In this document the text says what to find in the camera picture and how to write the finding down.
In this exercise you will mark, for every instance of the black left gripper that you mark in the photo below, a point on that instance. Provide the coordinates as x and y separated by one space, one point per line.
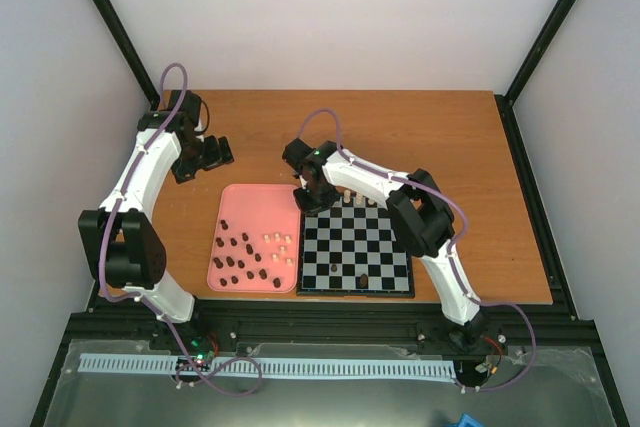
180 169

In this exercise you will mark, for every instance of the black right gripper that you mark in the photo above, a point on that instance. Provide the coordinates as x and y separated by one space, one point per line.
310 209

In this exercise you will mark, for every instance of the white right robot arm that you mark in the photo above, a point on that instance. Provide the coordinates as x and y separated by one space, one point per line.
421 217

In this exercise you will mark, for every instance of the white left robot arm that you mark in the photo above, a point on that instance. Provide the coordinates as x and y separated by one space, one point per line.
125 254

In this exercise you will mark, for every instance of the black white chess board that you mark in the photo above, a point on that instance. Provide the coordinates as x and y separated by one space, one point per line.
359 240

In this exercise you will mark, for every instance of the pink plastic tray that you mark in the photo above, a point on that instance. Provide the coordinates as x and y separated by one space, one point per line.
256 209

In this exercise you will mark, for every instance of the blue plastic object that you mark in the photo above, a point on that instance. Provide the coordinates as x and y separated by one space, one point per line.
466 421

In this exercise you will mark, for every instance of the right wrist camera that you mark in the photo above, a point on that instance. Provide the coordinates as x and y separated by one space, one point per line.
295 153

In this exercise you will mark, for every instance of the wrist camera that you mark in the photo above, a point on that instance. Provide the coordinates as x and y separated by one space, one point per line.
193 105
295 153

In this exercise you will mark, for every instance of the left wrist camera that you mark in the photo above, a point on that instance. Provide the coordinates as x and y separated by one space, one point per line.
193 105

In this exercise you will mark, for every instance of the black aluminium frame rail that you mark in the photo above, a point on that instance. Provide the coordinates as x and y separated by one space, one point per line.
419 328

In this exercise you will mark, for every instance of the light blue cable duct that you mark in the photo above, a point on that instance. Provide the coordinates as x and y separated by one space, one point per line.
272 368

